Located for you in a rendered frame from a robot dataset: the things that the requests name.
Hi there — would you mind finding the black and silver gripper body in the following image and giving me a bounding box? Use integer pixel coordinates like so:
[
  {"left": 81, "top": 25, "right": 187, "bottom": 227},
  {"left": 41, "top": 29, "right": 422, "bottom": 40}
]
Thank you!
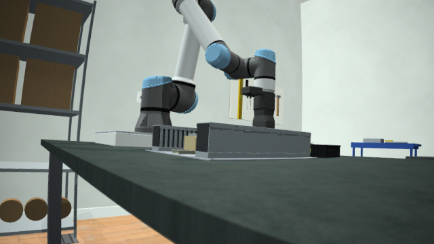
[{"left": 241, "top": 78, "right": 275, "bottom": 129}]

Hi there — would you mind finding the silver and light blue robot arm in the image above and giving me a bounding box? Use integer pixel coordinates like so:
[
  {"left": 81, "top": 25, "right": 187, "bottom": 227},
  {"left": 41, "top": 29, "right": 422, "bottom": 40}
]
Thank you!
[{"left": 134, "top": 0, "right": 276, "bottom": 133}]

